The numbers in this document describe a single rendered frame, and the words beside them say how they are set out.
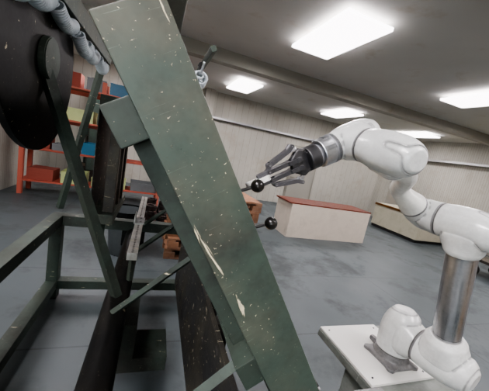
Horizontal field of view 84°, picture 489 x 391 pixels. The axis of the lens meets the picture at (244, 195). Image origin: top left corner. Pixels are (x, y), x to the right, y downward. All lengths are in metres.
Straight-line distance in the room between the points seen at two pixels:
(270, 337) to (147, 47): 0.60
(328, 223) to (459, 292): 5.18
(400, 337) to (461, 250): 0.54
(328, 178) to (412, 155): 10.23
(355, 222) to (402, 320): 5.38
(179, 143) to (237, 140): 8.74
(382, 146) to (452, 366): 1.00
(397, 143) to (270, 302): 0.48
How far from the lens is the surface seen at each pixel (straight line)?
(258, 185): 0.73
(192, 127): 0.47
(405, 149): 0.75
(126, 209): 4.10
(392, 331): 1.59
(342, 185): 11.41
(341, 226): 6.64
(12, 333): 2.49
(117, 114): 0.53
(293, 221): 5.89
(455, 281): 1.32
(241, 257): 0.54
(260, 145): 9.46
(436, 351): 1.48
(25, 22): 1.40
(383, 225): 9.82
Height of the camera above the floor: 1.63
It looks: 9 degrees down
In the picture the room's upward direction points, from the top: 11 degrees clockwise
